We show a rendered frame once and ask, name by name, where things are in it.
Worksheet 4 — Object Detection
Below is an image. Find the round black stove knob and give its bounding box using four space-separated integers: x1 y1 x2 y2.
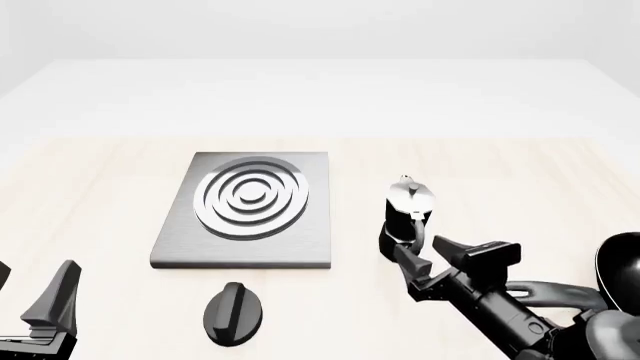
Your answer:
202 282 265 347

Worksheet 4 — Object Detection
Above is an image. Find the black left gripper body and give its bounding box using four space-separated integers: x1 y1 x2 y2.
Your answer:
0 332 79 360

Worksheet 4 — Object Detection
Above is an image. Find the grey stove plate with rings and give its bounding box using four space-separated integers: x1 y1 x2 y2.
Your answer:
148 150 334 270

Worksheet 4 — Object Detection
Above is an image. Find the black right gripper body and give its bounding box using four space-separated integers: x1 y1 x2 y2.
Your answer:
405 261 501 303

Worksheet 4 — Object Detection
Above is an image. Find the black and silver moka pot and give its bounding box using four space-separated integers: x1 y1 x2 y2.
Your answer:
377 174 435 264

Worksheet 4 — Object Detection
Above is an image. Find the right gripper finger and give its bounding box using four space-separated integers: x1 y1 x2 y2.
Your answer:
393 244 433 281
432 234 472 269

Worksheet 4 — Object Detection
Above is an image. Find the black frying pan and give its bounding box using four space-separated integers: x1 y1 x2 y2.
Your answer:
504 231 640 312

